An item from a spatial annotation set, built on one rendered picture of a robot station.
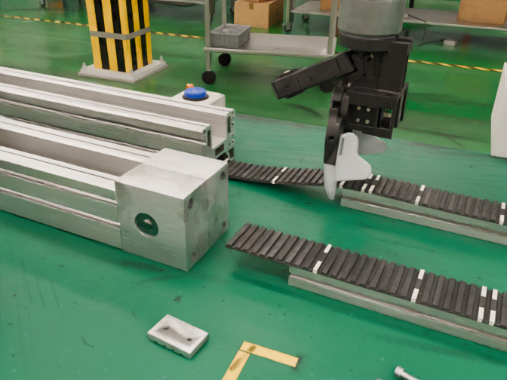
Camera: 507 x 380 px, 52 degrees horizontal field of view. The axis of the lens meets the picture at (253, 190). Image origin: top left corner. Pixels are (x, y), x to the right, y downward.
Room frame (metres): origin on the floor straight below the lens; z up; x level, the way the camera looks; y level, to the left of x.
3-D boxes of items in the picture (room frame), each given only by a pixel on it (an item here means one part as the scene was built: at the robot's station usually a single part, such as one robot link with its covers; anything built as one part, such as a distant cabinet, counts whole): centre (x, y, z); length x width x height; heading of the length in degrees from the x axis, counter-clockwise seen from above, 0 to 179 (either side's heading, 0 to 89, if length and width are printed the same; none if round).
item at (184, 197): (0.54, 0.09, 0.83); 0.12 x 0.09 x 0.10; 155
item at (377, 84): (0.63, -0.14, 0.95); 0.09 x 0.08 x 0.12; 65
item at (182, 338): (0.36, 0.07, 0.78); 0.05 x 0.03 x 0.01; 60
